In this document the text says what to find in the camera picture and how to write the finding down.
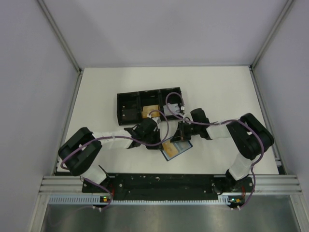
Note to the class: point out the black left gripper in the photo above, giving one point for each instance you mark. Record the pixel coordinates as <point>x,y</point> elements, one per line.
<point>156,132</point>

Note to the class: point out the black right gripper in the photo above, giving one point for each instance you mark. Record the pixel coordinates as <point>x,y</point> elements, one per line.
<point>180,134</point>

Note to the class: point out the gold credit card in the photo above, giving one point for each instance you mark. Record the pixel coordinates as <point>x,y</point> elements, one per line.
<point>169,150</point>

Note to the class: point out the blue leather card holder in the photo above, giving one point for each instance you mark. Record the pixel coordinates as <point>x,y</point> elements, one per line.
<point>181,147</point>

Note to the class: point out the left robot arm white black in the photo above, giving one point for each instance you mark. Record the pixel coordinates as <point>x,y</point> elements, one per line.
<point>80,151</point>

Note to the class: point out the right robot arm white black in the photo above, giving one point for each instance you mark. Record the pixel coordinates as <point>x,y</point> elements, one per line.
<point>251,138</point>

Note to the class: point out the black three-compartment tray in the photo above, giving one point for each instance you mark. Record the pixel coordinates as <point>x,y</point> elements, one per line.
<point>129,105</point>

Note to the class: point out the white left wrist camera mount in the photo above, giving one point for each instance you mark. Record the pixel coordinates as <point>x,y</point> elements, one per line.
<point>157,120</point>

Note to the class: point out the aluminium frame rail right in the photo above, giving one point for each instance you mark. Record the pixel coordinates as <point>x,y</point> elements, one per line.
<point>260,74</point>

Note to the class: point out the aluminium frame rail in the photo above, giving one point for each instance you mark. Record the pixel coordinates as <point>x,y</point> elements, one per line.
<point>260,74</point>
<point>53,86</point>
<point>265,185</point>

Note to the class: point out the aluminium front frame rail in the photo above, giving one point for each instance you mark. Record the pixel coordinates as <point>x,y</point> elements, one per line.
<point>265,185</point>

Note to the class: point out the white slotted cable duct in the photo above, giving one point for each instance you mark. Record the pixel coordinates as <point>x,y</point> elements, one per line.
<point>99,200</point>

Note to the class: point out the aluminium frame rail left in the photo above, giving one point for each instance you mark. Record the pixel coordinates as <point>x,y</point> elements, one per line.
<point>53,86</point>

